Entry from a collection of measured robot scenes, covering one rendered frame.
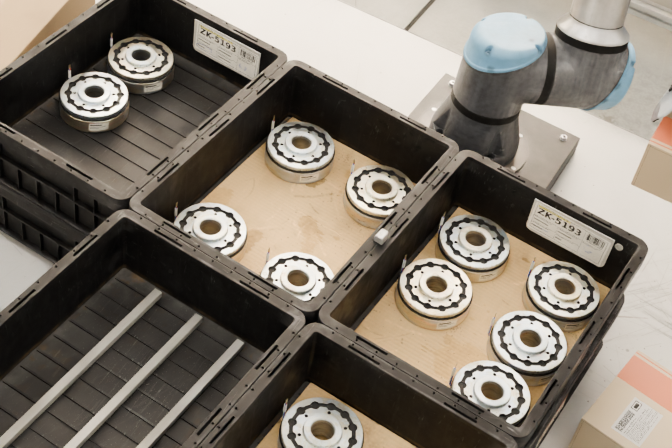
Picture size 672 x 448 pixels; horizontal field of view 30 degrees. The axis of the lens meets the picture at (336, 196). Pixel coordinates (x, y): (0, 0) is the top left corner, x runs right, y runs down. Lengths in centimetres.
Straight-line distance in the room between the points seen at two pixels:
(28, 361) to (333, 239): 46
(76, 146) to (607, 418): 85
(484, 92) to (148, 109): 52
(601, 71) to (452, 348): 54
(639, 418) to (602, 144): 63
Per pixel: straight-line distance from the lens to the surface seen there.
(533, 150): 213
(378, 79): 225
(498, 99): 198
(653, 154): 163
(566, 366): 159
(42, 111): 195
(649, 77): 360
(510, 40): 195
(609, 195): 216
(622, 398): 179
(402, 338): 169
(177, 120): 194
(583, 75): 199
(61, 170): 172
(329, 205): 183
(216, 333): 166
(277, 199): 183
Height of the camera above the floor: 215
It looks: 46 degrees down
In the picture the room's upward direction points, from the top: 11 degrees clockwise
